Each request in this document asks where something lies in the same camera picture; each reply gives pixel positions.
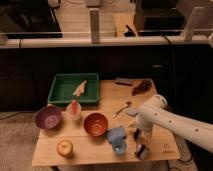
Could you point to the red bowl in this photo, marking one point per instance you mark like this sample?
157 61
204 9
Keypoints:
95 124

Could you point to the purple bowl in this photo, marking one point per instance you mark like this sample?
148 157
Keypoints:
49 117

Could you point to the yellow banana piece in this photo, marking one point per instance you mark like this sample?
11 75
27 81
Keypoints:
80 89

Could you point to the dark grape bunch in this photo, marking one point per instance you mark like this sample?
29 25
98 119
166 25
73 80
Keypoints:
143 87

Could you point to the right metal post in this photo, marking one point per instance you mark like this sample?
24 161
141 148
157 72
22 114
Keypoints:
190 29

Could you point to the yellow red apple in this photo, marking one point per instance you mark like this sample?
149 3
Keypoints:
65 148

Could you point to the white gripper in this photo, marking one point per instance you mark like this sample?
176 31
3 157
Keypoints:
145 138

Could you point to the light blue cloth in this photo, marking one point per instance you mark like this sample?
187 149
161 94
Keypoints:
131 111

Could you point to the black object on floor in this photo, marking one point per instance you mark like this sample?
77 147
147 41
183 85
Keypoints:
129 32

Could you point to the left metal post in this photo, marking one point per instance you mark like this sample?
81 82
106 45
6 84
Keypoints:
94 25

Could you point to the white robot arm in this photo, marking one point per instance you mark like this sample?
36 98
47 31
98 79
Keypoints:
153 111

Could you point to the metal spoon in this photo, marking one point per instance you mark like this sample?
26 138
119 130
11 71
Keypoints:
127 104

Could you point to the green plastic tray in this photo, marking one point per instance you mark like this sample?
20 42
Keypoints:
64 85

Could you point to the metal post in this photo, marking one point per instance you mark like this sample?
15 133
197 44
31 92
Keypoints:
190 29
94 25

